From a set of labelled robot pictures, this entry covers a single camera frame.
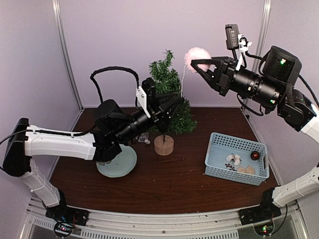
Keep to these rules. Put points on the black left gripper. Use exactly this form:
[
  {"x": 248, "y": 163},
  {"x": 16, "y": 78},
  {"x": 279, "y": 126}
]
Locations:
[{"x": 162, "y": 115}]

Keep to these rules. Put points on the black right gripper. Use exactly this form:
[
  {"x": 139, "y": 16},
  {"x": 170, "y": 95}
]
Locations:
[{"x": 216, "y": 80}]

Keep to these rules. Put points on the small green christmas tree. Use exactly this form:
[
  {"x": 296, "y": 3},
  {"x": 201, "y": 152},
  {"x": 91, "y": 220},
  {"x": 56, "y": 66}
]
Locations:
[{"x": 168, "y": 84}]

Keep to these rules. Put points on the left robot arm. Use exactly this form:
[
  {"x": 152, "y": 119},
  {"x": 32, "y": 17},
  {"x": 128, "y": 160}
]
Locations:
[{"x": 101, "y": 143}]

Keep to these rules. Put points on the clear drinking glass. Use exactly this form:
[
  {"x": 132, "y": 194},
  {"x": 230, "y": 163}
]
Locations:
[{"x": 142, "y": 137}]

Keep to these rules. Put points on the light green floral plate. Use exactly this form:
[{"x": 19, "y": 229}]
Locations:
[{"x": 121, "y": 165}]

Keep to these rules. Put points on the blue plastic basket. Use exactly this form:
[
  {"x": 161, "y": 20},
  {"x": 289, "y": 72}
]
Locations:
[{"x": 221, "y": 145}]

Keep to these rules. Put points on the white cotton flower ornament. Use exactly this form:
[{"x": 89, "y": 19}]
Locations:
[{"x": 235, "y": 158}]

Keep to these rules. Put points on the dark red bauble ornament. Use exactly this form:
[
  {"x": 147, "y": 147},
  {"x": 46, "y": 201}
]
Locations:
[{"x": 255, "y": 155}]

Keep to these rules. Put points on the beige burlap bow ornament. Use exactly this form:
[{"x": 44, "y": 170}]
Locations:
[{"x": 247, "y": 170}]

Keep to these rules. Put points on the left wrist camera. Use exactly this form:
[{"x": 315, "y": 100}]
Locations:
[{"x": 146, "y": 94}]

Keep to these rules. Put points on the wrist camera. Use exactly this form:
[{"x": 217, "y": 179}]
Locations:
[
  {"x": 235, "y": 40},
  {"x": 146, "y": 94}
]

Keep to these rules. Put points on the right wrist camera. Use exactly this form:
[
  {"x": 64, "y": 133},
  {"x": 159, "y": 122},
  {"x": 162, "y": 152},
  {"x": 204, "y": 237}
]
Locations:
[{"x": 235, "y": 40}]

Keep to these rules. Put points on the right aluminium frame post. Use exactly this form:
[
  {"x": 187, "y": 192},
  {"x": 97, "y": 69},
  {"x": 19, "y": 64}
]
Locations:
[{"x": 264, "y": 26}]

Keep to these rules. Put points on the aluminium frame post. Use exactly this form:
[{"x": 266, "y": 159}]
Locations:
[
  {"x": 264, "y": 26},
  {"x": 66, "y": 58}
]

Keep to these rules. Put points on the front aluminium rail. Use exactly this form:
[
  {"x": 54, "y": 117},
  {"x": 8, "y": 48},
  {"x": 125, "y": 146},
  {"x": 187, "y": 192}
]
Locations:
[{"x": 224, "y": 224}]

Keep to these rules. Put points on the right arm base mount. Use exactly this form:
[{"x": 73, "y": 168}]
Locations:
[{"x": 262, "y": 215}]

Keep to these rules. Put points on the left aluminium frame post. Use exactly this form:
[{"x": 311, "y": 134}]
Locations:
[{"x": 66, "y": 58}]

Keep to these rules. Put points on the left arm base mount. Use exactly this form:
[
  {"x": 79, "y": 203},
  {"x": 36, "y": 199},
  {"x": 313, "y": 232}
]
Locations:
[{"x": 66, "y": 218}]

